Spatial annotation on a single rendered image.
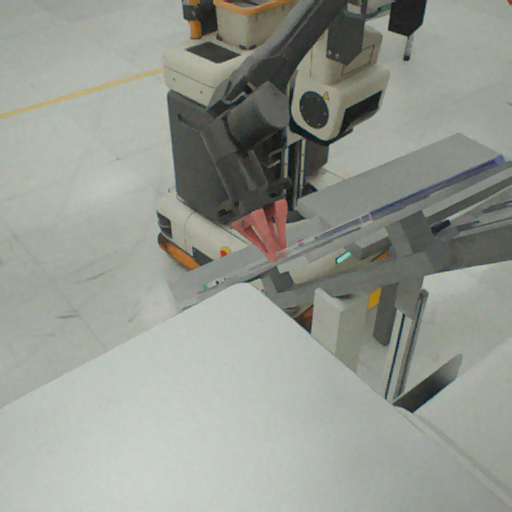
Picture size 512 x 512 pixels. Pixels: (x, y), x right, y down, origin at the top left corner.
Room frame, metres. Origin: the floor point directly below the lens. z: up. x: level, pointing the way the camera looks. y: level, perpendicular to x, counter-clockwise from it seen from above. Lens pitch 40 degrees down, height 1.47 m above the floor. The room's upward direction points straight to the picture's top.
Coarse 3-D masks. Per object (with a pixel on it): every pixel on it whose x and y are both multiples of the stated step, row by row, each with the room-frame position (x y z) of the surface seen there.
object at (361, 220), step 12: (360, 216) 0.51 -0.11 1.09; (336, 228) 0.54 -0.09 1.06; (348, 228) 0.52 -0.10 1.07; (312, 240) 0.57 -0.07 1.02; (324, 240) 0.55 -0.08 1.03; (288, 252) 0.61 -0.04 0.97; (252, 264) 0.67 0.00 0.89; (264, 264) 0.65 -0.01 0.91; (228, 276) 0.73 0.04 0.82; (240, 276) 0.70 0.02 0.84; (204, 288) 0.79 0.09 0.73
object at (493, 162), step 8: (488, 160) 0.64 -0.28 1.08; (496, 160) 0.63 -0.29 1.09; (504, 160) 0.64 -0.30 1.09; (472, 168) 0.65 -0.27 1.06; (480, 168) 0.65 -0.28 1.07; (488, 168) 0.64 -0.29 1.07; (456, 176) 0.67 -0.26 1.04; (472, 176) 0.65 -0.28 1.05; (432, 184) 0.70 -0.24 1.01; (440, 184) 0.69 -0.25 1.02; (416, 192) 0.72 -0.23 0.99; (424, 192) 0.71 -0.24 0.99; (400, 200) 0.74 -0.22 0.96; (408, 200) 0.73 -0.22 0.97; (376, 208) 0.77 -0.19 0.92; (384, 208) 0.76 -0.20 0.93; (392, 208) 0.75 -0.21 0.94
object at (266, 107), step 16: (224, 80) 0.82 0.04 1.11; (224, 96) 0.78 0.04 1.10; (240, 96) 0.76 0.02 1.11; (256, 96) 0.70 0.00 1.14; (272, 96) 0.72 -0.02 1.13; (208, 112) 0.78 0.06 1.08; (240, 112) 0.70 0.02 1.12; (256, 112) 0.69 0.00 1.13; (272, 112) 0.70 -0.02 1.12; (288, 112) 0.72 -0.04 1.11; (240, 128) 0.70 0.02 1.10; (256, 128) 0.69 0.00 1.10; (272, 128) 0.68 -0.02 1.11; (256, 144) 0.70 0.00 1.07
